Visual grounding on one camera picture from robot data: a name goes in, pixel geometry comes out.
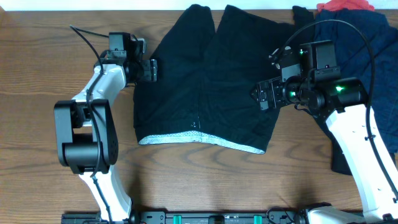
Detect black shorts with white waistband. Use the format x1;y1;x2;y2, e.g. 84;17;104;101
134;4;295;154

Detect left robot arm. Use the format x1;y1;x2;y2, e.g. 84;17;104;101
54;59;157;223

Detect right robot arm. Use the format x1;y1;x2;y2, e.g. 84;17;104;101
251;77;397;223

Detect black garment under pile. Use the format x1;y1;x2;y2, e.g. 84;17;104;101
291;5;398;175

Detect navy blue garment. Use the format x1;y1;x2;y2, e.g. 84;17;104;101
313;8;398;155

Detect red garment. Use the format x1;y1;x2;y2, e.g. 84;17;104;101
317;0;375;12

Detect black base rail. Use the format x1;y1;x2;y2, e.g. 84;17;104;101
60;211;306;224

